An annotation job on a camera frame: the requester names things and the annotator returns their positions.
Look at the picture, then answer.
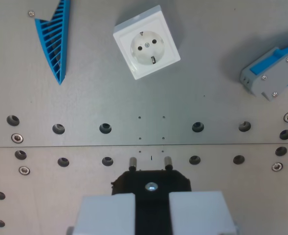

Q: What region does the white wall socket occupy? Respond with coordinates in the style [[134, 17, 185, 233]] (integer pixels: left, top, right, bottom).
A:
[[112, 5, 181, 80]]

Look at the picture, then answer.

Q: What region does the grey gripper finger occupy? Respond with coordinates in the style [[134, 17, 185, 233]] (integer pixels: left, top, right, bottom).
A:
[[169, 190, 240, 235], [66, 193, 136, 235]]

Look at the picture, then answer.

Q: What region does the blue ribbed wedge part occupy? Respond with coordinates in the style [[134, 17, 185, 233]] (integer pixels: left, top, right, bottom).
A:
[[34, 0, 71, 86]]

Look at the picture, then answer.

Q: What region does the grey and blue box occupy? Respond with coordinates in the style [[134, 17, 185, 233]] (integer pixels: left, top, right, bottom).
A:
[[240, 47, 288, 102]]

